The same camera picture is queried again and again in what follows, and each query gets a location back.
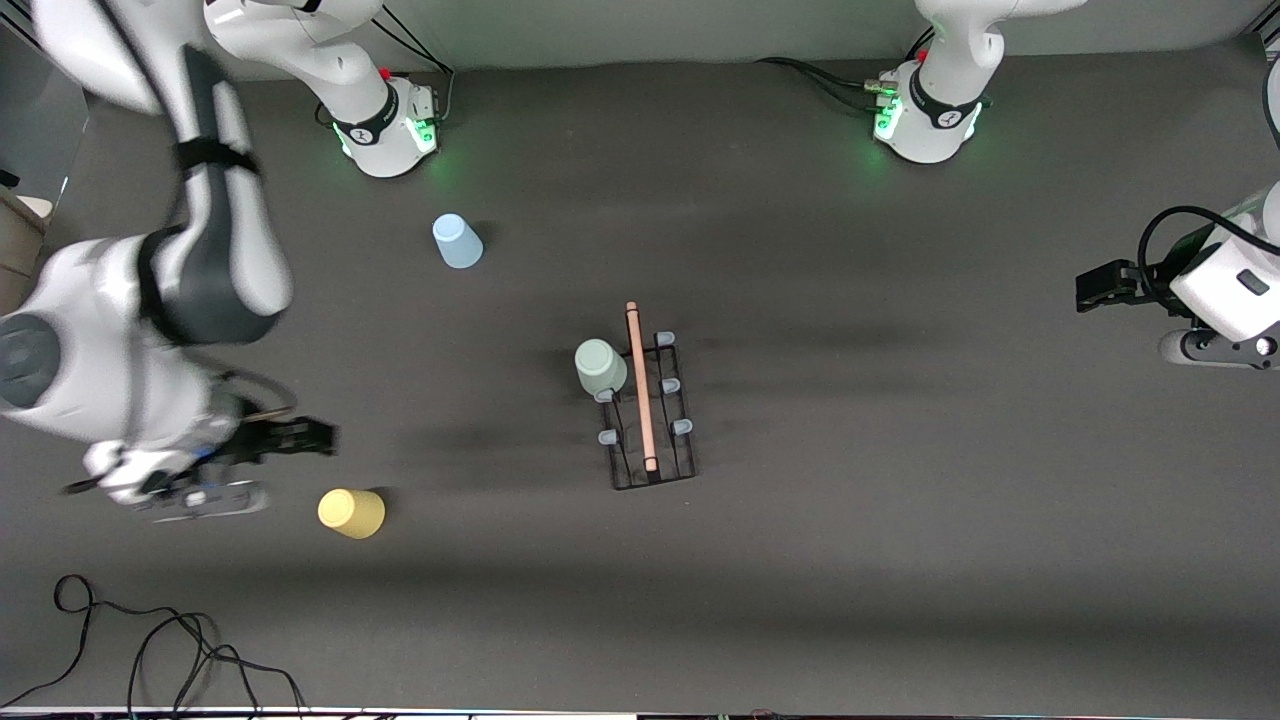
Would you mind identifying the black wire cup holder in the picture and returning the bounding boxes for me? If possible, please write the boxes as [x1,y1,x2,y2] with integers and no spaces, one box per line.
[585,300,698,492]

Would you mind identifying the light blue plastic cup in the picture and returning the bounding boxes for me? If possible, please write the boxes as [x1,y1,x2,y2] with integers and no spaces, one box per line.
[432,213,484,270]

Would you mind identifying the black right arm base cables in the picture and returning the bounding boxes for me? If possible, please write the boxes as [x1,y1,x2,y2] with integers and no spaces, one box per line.
[378,5,457,126]

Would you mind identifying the beige cardboard box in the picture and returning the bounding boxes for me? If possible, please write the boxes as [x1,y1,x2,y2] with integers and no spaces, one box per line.
[0,190,51,331]

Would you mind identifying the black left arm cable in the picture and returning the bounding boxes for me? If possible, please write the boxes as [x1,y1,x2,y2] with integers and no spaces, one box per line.
[1138,205,1280,301]

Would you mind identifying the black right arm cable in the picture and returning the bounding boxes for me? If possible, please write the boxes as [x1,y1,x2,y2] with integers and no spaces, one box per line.
[110,0,299,426]

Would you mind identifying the pale green plastic cup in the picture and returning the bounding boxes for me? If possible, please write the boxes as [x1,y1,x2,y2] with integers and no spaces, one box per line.
[574,339,629,397]

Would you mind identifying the loose black cable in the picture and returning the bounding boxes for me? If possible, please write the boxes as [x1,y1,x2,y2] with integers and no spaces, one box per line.
[0,575,306,716]

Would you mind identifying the black arm base cables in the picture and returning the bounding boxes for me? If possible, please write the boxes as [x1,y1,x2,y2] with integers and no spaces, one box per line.
[755,57,896,113]
[378,5,457,126]

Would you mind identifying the black left arm base cables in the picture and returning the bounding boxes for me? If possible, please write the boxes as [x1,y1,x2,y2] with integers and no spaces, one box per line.
[755,57,896,113]

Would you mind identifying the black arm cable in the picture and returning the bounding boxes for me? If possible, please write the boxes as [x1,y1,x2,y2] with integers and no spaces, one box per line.
[110,0,299,426]
[1138,205,1280,301]

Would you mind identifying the yellow plastic cup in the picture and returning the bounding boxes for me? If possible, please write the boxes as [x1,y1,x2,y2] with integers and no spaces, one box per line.
[317,488,386,541]

